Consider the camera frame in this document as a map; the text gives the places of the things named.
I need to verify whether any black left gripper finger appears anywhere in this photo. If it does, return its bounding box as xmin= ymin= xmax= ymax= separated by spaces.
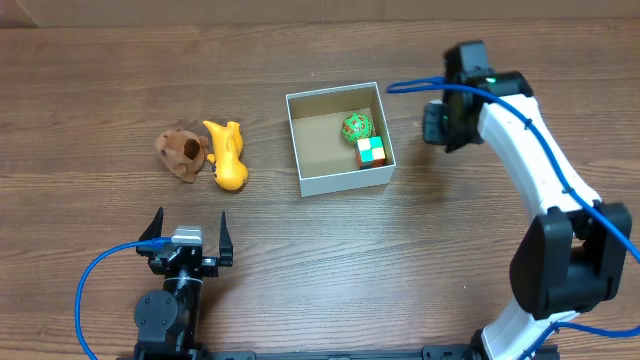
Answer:
xmin=136 ymin=207 xmax=164 ymax=257
xmin=219 ymin=212 xmax=234 ymax=267

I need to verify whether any yellow rubber duck toy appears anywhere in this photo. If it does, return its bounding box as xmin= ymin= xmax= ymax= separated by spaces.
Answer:
xmin=203 ymin=121 xmax=248 ymax=191

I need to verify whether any brown plush toy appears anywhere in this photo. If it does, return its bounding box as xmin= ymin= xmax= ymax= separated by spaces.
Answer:
xmin=155 ymin=129 xmax=209 ymax=183

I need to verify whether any colourful puzzle cube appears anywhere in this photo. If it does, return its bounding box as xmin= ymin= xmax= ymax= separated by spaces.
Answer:
xmin=356 ymin=136 xmax=386 ymax=170

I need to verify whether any green number ball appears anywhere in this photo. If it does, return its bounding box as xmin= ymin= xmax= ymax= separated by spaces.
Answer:
xmin=341 ymin=113 xmax=373 ymax=144

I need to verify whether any white cardboard box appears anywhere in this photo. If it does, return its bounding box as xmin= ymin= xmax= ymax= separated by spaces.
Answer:
xmin=286 ymin=82 xmax=396 ymax=197

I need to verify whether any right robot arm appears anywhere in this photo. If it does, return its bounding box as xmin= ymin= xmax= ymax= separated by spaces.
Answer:
xmin=417 ymin=71 xmax=639 ymax=359

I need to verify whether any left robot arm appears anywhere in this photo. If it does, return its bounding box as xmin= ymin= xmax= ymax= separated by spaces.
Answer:
xmin=134 ymin=209 xmax=233 ymax=360

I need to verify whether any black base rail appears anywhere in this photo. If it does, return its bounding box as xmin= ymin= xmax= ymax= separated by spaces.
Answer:
xmin=115 ymin=342 xmax=560 ymax=360

